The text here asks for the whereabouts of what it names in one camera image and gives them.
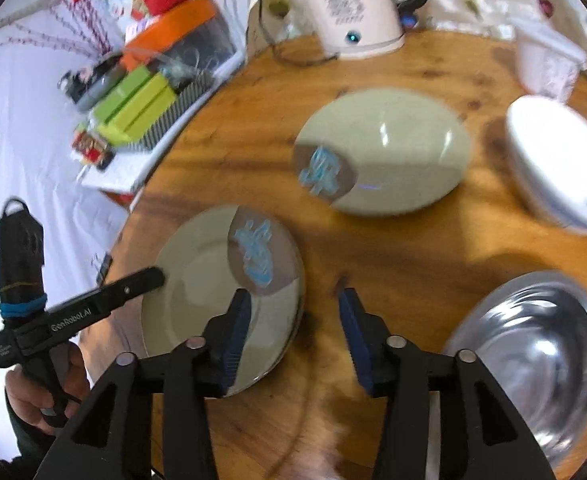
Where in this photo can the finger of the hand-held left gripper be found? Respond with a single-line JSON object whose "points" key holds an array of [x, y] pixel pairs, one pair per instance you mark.
{"points": [[133, 285]]}

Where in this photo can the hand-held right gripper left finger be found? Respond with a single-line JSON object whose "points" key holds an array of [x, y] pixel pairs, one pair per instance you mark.
{"points": [[238, 332]]}

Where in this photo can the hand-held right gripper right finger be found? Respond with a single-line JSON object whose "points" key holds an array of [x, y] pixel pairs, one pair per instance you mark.
{"points": [[356, 335]]}

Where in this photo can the beige plate with blue print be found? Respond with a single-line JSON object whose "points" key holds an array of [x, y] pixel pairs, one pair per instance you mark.
{"points": [[398, 150], [198, 270]]}

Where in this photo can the stainless steel bowl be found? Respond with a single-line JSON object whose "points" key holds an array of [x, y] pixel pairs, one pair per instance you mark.
{"points": [[533, 350]]}

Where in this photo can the white bowl with blue stripes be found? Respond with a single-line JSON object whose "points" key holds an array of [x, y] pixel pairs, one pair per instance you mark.
{"points": [[558, 160]]}

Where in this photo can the person's left forearm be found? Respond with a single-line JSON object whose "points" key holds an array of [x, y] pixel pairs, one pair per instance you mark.
{"points": [[28, 445]]}

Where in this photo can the person's left hand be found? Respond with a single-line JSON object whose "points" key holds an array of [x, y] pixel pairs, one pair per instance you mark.
{"points": [[23, 395]]}

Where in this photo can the black binder clip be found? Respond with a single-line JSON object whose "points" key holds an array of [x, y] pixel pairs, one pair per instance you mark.
{"points": [[104, 265]]}

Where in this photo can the white sheet with red branches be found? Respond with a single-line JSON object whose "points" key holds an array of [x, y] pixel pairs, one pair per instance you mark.
{"points": [[23, 160]]}

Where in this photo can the white flat box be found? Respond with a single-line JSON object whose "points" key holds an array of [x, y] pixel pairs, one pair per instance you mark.
{"points": [[123, 172]]}

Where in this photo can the small red patterned box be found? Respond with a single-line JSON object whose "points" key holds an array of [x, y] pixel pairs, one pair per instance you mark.
{"points": [[91, 145]]}

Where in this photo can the light green box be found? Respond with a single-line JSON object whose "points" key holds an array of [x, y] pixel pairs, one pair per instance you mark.
{"points": [[138, 112], [128, 85]]}

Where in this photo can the black grey handheld device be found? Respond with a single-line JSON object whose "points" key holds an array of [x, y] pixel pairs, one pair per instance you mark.
{"points": [[91, 87]]}

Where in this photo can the clear container with orange lid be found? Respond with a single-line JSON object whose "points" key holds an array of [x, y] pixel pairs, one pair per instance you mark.
{"points": [[173, 25]]}

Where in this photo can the white plastic tub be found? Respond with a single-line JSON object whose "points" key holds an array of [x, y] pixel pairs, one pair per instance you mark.
{"points": [[543, 70]]}

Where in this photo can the white electric kettle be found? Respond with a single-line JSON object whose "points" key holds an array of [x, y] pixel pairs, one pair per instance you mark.
{"points": [[343, 0]]}

